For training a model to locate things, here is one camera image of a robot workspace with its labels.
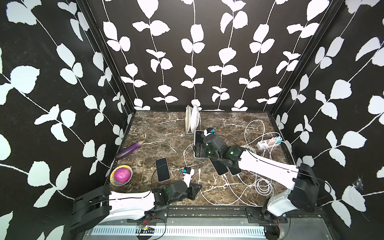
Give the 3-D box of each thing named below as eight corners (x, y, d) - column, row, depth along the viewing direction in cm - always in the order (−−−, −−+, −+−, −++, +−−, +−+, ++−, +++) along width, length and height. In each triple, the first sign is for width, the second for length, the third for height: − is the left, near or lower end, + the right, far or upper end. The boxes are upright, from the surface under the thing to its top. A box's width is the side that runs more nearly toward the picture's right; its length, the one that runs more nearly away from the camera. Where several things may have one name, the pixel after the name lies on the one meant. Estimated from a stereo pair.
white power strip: (258, 150, 101) (264, 142, 93) (255, 145, 104) (260, 136, 96) (277, 147, 103) (284, 138, 95) (274, 141, 106) (280, 133, 98)
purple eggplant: (118, 160, 95) (116, 158, 93) (116, 156, 97) (114, 153, 95) (146, 144, 103) (145, 142, 100) (144, 141, 105) (142, 138, 102)
